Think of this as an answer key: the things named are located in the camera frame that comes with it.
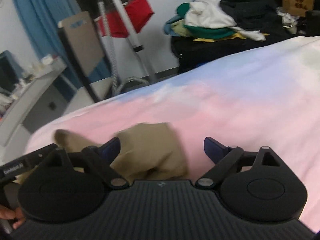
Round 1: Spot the tan printed t-shirt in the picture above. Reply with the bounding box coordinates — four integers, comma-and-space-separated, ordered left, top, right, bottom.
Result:
54, 123, 188, 183

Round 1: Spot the pile of clothes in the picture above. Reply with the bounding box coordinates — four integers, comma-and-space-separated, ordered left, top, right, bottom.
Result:
164, 0, 294, 74

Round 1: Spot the person left hand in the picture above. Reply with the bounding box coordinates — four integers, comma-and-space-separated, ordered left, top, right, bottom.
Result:
0, 205, 25, 230

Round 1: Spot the pastel tie-dye bed cover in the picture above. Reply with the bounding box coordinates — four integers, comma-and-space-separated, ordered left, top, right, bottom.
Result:
25, 36, 319, 231

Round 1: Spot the white dressing table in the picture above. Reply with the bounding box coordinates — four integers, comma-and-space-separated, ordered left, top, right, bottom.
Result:
1, 57, 68, 164

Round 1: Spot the wavy framed mirror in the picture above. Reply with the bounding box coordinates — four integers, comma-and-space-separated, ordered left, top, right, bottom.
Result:
0, 50, 23, 93

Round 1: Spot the garment steamer stand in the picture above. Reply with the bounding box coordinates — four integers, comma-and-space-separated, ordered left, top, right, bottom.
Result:
98, 0, 157, 96

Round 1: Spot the red garment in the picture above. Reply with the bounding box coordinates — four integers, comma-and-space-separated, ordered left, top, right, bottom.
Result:
97, 0, 155, 39

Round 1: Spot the left blue curtain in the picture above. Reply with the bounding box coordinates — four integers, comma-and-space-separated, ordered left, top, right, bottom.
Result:
13, 0, 81, 88

